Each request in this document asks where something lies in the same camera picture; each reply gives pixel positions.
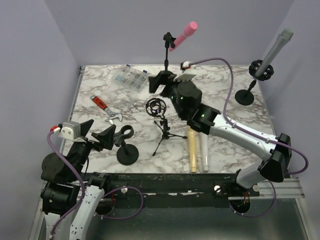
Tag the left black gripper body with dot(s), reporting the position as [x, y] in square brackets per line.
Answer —
[80, 151]

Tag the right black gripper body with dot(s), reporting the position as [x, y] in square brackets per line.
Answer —
[170, 89]

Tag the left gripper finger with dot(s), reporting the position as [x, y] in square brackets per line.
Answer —
[85, 127]
[105, 139]

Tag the black tripod shock mount stand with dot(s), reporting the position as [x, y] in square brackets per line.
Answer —
[156, 107]

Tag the beige microphone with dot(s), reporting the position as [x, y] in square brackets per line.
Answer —
[191, 137]

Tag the white grey-head microphone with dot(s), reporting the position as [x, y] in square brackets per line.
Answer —
[205, 151]

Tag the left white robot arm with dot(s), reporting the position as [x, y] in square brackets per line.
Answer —
[68, 203]

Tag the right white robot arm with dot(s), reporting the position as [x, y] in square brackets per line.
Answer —
[186, 98]

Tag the black round base stand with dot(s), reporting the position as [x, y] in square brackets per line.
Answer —
[169, 43]

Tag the pink microphone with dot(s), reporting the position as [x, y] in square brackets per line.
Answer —
[188, 31]

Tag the grey slim microphone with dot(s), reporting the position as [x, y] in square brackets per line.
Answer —
[283, 38]

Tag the clear plastic screw box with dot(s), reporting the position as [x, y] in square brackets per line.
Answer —
[130, 78]

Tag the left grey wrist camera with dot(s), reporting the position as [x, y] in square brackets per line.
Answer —
[70, 130]

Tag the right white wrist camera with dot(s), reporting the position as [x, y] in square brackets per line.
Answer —
[184, 77]

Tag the red handled adjustable wrench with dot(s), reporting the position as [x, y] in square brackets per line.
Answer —
[112, 115]

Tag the black shock mount desk stand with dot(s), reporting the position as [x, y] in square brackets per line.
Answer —
[244, 96]

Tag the black front mounting rail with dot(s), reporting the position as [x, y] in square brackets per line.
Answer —
[176, 190]

